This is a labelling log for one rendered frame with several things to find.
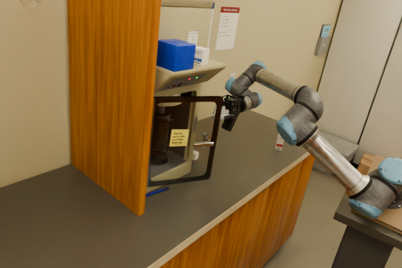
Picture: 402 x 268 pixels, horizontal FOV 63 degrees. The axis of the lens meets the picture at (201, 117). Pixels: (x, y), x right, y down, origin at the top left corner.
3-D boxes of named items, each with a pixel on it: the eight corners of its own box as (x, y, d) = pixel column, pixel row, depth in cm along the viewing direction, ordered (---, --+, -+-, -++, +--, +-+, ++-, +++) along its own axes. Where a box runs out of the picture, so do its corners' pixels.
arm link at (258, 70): (333, 89, 131) (252, 54, 166) (314, 108, 129) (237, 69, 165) (338, 107, 139) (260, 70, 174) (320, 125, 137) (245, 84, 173)
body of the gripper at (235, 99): (219, 96, 145) (235, 92, 154) (216, 114, 148) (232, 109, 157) (234, 101, 141) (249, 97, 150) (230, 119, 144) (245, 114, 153)
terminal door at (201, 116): (143, 186, 137) (149, 96, 122) (209, 178, 149) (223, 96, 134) (143, 188, 136) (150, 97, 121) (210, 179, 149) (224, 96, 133)
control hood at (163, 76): (146, 91, 120) (148, 64, 117) (203, 79, 144) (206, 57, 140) (168, 101, 114) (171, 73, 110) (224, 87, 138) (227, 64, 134)
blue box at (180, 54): (154, 64, 118) (156, 39, 114) (173, 62, 125) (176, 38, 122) (174, 72, 112) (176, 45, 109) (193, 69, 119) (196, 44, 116)
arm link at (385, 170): (414, 179, 136) (421, 166, 126) (393, 202, 135) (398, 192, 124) (386, 161, 143) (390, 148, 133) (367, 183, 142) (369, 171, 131)
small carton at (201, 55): (190, 62, 128) (192, 47, 126) (197, 61, 132) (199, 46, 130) (201, 65, 126) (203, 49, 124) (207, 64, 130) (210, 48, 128)
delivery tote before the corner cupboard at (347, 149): (289, 158, 392) (295, 134, 379) (304, 149, 422) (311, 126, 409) (339, 182, 356) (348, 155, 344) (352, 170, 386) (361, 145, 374)
